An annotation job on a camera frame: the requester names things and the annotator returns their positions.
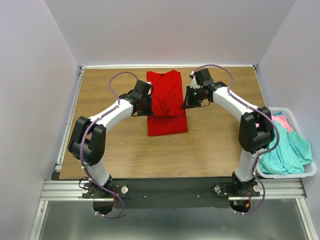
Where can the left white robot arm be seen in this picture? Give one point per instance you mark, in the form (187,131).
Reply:
(88,139)

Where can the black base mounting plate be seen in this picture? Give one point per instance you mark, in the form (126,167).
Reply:
(166,193)

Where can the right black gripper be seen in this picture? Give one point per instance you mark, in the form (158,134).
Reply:
(188,103)

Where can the turquoise t shirt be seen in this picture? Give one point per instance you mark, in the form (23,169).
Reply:
(290,156)

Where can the red t shirt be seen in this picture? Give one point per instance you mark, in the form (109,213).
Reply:
(167,100)

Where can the white plastic laundry basket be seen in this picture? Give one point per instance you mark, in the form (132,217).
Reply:
(310,169)

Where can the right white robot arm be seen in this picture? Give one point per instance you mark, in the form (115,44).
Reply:
(256,128)

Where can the aluminium frame rail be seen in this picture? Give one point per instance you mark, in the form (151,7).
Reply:
(68,190)

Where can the pink t shirt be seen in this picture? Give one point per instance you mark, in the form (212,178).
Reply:
(280,117)

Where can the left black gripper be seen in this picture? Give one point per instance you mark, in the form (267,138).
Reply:
(149,111)

